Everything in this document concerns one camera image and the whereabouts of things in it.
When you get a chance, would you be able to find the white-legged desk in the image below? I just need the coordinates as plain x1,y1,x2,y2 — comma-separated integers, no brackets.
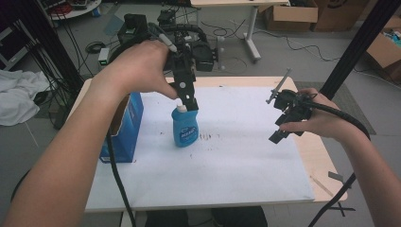
190,0,290,62

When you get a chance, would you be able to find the white table mat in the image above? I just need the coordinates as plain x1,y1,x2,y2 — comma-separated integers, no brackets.
85,85,316,213

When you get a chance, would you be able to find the person's left hand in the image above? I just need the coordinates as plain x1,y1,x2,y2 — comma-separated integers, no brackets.
94,39,180,101

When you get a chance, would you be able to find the white cloth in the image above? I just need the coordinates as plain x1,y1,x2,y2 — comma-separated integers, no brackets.
0,68,52,128

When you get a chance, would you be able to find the grey metal frame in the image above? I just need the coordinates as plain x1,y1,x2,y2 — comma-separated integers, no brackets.
0,24,33,72

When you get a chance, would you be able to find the small white power adapter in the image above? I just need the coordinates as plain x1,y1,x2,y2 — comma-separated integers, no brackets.
96,46,111,67

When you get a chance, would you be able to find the person's right hand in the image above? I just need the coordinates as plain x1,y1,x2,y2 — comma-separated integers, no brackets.
278,87,356,144

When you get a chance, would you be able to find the open cardboard box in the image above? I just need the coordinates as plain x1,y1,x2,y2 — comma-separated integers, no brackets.
364,14,401,83

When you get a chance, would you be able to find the black floor cable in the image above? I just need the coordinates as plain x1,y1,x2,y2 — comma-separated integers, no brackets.
200,18,343,63

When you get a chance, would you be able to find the blue cardboard box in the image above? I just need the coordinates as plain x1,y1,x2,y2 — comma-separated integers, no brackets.
98,91,145,165

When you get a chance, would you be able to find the brown cardboard box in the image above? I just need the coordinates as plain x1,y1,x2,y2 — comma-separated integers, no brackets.
311,0,371,33
264,0,320,33

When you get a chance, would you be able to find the coiled black cable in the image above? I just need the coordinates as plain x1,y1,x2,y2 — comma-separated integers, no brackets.
84,41,107,55

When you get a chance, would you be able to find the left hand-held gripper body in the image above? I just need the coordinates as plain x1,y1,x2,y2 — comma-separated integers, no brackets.
164,31,197,97

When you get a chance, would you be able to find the blue bottle with white cap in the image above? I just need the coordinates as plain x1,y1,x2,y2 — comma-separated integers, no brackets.
170,104,201,148

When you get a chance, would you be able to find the grey tape piece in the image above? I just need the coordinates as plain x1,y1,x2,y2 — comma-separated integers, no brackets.
327,170,345,183

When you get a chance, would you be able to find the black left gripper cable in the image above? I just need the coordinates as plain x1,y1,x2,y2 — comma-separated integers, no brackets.
105,128,137,227

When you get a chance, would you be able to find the round white table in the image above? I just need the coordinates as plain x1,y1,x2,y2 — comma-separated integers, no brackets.
40,0,103,22

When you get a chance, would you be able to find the black equipment rig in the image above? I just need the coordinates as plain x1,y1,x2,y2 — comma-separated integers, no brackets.
108,9,221,73

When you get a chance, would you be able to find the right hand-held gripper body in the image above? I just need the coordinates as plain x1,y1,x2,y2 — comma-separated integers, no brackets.
265,67,316,125

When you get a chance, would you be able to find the grey cable with white plug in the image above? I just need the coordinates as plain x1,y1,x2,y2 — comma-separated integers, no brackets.
149,24,179,53

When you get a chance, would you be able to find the black metal post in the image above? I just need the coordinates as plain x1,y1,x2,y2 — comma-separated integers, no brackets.
319,0,401,100
17,0,85,93

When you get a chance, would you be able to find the black tape cross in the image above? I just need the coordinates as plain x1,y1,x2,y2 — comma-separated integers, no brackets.
327,201,357,218

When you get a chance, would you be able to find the light wooden table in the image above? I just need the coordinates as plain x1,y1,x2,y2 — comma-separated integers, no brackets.
67,75,349,213

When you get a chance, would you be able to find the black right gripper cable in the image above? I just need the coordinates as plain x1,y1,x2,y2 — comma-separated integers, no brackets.
302,99,373,227

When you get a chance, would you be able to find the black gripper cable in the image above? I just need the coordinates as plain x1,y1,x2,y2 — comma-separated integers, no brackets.
302,99,373,227
105,128,137,227

